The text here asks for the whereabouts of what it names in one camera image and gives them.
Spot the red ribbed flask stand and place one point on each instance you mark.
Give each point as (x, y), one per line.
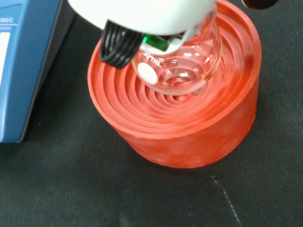
(189, 144)

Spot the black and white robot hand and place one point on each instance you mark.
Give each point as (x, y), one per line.
(146, 16)

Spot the black bench cloth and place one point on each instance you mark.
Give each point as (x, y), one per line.
(94, 194)

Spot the heater with blue base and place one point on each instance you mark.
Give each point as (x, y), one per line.
(26, 75)

